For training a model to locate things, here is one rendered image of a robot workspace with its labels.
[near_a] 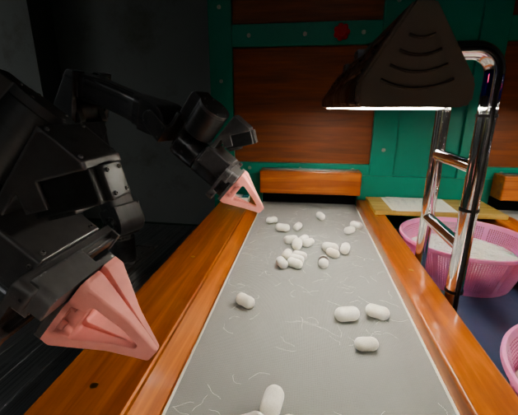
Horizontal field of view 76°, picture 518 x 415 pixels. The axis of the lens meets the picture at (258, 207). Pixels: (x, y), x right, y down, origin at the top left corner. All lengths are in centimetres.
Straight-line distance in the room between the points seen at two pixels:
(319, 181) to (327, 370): 66
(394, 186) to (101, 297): 96
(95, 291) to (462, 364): 39
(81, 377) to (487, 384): 42
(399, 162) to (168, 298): 81
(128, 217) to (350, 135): 67
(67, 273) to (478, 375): 41
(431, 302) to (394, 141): 61
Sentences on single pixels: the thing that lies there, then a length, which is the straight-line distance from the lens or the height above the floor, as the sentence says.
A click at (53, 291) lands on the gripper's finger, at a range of 25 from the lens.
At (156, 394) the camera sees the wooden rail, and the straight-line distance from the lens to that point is 42.
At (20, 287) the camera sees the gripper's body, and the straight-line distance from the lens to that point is 25.
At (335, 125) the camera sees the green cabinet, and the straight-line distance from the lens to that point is 106.
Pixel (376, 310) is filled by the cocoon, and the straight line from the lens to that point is 54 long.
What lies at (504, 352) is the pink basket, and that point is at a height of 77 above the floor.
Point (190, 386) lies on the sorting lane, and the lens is 43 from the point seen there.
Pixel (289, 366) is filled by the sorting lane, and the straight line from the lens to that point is 45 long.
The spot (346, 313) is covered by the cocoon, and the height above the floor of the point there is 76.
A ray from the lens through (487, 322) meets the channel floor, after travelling 75.
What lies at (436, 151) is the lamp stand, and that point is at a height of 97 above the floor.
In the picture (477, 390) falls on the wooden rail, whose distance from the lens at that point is 44.
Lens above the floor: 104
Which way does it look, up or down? 17 degrees down
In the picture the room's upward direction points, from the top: straight up
